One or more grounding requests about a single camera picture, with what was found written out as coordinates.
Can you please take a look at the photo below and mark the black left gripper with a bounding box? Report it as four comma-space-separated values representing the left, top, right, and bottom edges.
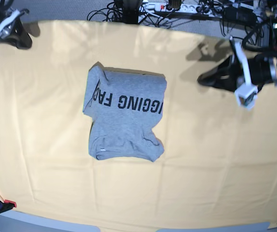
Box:
197, 53, 277, 92

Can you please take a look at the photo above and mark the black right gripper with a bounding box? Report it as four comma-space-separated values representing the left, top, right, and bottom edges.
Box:
0, 3, 41, 50

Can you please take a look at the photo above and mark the grey t-shirt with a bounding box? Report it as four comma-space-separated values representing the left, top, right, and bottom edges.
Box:
83, 65, 167, 162

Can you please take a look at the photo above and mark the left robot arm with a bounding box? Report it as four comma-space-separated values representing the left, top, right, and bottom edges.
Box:
197, 0, 277, 93

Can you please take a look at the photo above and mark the black power adapter brick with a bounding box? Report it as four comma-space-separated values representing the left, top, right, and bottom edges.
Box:
223, 7, 257, 26

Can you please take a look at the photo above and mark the yellow table cloth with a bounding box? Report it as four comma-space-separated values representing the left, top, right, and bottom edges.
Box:
0, 21, 277, 232

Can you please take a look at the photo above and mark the white power strip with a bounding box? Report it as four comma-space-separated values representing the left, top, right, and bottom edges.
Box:
139, 0, 223, 17

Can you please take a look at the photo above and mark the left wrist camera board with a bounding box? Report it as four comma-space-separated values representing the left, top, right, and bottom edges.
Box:
234, 83, 258, 110

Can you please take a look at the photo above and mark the black centre post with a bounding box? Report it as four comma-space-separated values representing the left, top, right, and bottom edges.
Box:
122, 0, 141, 24

